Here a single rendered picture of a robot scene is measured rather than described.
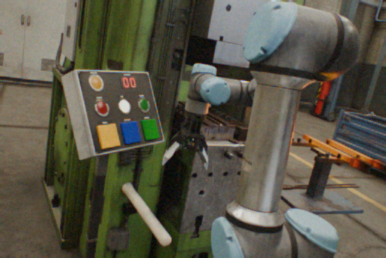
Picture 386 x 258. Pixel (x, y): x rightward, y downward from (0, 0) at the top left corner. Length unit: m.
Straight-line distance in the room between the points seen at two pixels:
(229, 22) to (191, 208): 0.86
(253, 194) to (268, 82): 0.21
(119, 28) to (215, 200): 0.99
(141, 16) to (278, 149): 1.03
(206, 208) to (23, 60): 5.44
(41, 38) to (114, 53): 4.85
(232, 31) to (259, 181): 1.02
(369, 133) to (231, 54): 3.99
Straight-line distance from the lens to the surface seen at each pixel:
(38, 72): 6.81
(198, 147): 1.14
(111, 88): 1.26
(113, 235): 1.80
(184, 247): 1.82
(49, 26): 6.73
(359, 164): 1.76
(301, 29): 0.66
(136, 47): 1.57
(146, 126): 1.32
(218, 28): 1.57
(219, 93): 0.99
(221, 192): 1.76
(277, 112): 0.66
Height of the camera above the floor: 1.38
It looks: 14 degrees down
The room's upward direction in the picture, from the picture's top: 11 degrees clockwise
